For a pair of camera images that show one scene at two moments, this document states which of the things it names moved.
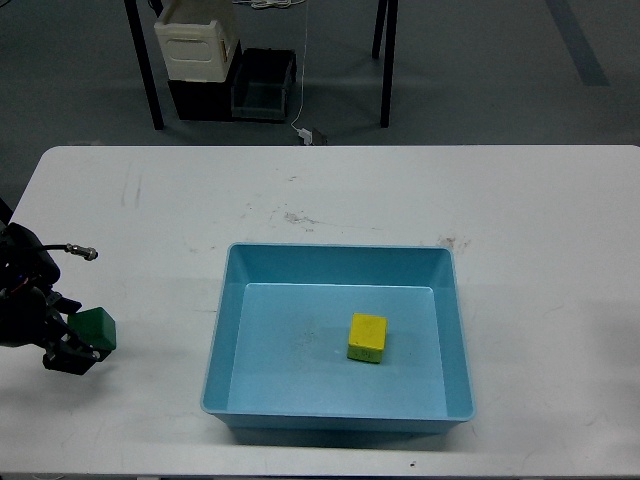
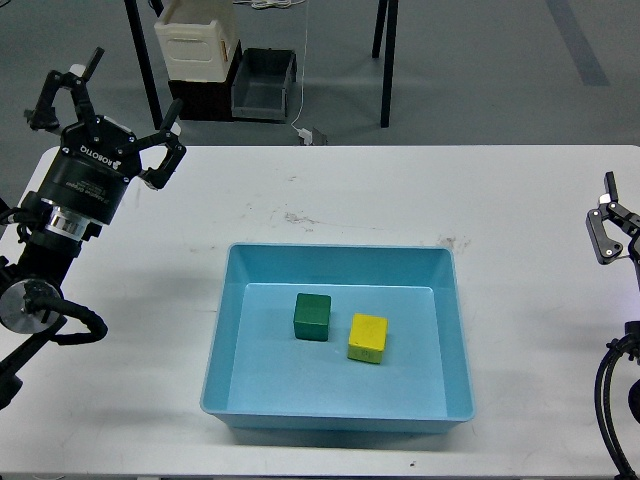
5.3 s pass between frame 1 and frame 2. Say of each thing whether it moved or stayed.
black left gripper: moved
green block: moved
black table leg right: stayed
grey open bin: stayed
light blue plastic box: stayed
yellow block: stayed
